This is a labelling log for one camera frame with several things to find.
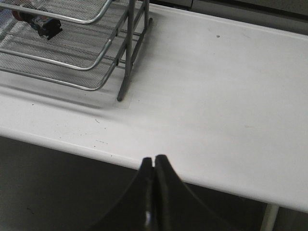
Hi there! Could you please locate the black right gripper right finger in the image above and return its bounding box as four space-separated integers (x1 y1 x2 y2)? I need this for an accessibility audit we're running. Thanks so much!
154 154 231 231

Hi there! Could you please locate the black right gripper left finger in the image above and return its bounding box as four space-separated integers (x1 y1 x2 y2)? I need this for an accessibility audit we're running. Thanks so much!
91 157 153 231

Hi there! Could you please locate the silver mesh tray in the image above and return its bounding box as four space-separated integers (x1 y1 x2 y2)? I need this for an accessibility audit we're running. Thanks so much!
0 0 115 25
0 0 128 70
0 53 116 91

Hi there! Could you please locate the red emergency stop button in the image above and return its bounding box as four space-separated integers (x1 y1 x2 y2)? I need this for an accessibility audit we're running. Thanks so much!
12 11 63 40

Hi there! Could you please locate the silver mesh bottom tray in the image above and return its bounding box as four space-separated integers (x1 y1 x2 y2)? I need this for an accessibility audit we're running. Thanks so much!
0 53 116 91

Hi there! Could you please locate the silver mesh top tray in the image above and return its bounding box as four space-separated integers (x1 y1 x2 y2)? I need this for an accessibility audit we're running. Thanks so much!
0 0 115 25

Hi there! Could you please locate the grey metal rack frame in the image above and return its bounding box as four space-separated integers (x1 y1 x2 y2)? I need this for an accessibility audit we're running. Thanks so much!
117 0 153 102

